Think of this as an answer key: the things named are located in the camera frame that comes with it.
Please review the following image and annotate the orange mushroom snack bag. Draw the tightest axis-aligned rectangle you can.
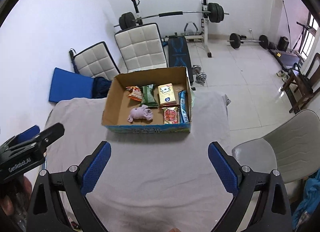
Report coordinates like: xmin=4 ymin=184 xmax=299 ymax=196
xmin=126 ymin=86 xmax=142 ymax=102

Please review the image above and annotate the lilac fluffy towel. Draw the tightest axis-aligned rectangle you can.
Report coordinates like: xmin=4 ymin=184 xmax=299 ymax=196
xmin=127 ymin=105 xmax=153 ymax=123

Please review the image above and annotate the green snack bag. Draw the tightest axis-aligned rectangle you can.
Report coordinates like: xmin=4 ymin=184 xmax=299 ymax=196
xmin=140 ymin=84 xmax=158 ymax=108

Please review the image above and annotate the red floral snack bag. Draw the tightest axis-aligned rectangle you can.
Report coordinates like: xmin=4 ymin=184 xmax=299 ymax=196
xmin=162 ymin=107 xmax=180 ymax=124

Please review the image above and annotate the yellow tissue pack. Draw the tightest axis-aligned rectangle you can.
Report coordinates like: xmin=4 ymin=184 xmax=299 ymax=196
xmin=158 ymin=83 xmax=176 ymax=107

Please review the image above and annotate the blue snack bar packet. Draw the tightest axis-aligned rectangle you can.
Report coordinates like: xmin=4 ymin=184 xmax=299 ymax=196
xmin=178 ymin=90 xmax=189 ymax=123

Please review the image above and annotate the blue floor mat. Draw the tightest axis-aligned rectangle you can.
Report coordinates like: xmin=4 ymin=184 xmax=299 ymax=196
xmin=49 ymin=68 xmax=94 ymax=103

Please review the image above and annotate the grey plastic chair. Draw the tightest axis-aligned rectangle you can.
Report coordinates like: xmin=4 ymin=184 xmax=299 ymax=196
xmin=232 ymin=110 xmax=319 ymax=199

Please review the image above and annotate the dark blue cloth pile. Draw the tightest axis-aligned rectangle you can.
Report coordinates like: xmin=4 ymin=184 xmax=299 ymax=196
xmin=92 ymin=77 xmax=112 ymax=99

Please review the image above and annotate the left white padded chair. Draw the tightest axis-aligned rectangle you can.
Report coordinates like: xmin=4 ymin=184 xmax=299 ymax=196
xmin=69 ymin=42 xmax=120 ymax=81

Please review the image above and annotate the white padded chair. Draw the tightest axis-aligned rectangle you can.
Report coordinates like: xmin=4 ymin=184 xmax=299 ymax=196
xmin=69 ymin=42 xmax=120 ymax=81
xmin=114 ymin=23 xmax=168 ymax=72

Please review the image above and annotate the white tablecloth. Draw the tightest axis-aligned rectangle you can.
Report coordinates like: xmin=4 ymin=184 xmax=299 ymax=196
xmin=47 ymin=91 xmax=232 ymax=231

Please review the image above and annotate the milk carton cardboard box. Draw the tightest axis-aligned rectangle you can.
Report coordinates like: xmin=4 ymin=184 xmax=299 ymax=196
xmin=102 ymin=67 xmax=192 ymax=133

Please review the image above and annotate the right white padded chair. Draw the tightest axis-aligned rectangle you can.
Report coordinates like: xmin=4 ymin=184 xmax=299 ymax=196
xmin=114 ymin=23 xmax=168 ymax=72

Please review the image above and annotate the brown wooden chair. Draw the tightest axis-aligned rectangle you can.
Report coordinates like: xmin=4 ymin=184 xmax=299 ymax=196
xmin=280 ymin=53 xmax=319 ymax=114

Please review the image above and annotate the black blue weight bench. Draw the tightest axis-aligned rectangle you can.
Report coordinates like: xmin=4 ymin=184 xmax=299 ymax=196
xmin=162 ymin=36 xmax=194 ymax=85

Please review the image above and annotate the black treadmill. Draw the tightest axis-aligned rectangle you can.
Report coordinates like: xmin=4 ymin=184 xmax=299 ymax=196
xmin=268 ymin=37 xmax=304 ymax=72

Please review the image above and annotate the chrome dumbbell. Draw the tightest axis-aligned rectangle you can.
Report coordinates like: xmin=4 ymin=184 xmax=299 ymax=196
xmin=192 ymin=65 xmax=207 ymax=84

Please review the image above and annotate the floor barbell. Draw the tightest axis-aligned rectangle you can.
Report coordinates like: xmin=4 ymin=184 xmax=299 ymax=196
xmin=227 ymin=33 xmax=270 ymax=49

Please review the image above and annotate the racked barbell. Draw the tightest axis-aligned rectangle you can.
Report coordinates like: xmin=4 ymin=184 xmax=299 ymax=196
xmin=114 ymin=3 xmax=229 ymax=30

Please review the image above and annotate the white barbell rack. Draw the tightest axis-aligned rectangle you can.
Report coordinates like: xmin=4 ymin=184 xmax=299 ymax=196
xmin=131 ymin=0 xmax=212 ymax=58

